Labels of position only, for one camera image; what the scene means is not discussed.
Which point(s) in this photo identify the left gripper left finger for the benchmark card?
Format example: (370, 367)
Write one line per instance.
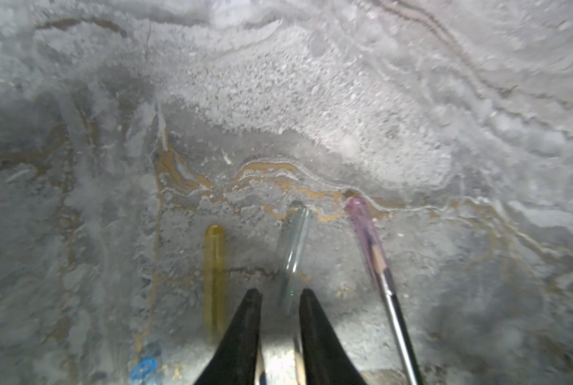
(235, 359)

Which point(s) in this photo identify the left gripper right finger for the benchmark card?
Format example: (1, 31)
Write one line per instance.
(325, 360)

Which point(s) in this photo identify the clear teal pencil cap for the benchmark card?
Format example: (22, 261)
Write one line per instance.
(291, 246)

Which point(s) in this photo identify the black pencil purple cap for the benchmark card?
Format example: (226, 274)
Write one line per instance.
(395, 315)

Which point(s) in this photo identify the clear yellow cap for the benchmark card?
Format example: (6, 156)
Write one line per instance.
(214, 283)

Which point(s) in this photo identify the clear purple cap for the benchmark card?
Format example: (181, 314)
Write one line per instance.
(368, 237)

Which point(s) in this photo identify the clear blue cap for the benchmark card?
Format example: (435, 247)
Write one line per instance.
(147, 371)

